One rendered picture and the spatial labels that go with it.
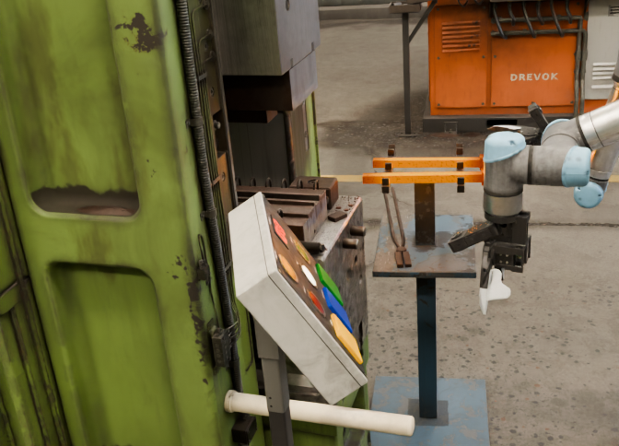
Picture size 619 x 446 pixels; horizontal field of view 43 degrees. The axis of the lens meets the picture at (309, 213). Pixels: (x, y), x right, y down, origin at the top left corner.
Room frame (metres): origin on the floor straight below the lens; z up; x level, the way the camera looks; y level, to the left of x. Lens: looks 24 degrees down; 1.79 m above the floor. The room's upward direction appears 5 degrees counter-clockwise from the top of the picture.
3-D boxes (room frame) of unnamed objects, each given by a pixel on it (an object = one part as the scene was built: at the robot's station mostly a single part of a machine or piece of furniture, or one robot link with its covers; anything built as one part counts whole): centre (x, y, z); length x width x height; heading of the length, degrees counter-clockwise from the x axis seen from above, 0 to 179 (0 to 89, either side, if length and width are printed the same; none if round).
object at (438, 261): (2.20, -0.35, 0.67); 0.40 x 0.30 x 0.02; 169
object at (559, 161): (1.39, -0.48, 1.23); 0.11 x 0.11 x 0.08; 70
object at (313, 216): (1.91, 0.18, 0.96); 0.42 x 0.20 x 0.09; 71
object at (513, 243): (1.40, -0.39, 1.07); 0.09 x 0.08 x 0.12; 62
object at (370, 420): (1.48, 0.01, 0.62); 0.44 x 0.05 x 0.05; 71
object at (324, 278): (1.39, -0.02, 1.01); 0.07 x 0.05 x 0.07; 6
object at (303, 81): (1.91, 0.18, 1.32); 0.42 x 0.20 x 0.10; 71
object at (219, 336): (1.53, 0.22, 0.80); 0.06 x 0.03 x 0.14; 161
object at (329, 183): (2.03, -0.02, 0.95); 0.12 x 0.08 x 0.06; 71
